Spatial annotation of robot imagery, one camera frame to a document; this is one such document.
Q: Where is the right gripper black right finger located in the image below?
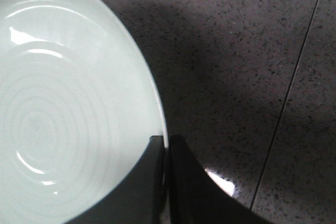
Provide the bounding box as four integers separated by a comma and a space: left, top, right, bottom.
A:
169, 135, 269, 223

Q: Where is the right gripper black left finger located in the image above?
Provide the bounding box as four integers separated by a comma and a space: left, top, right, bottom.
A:
68, 136, 166, 223

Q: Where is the light green round plate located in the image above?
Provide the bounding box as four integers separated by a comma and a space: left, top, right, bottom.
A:
1, 0, 167, 223

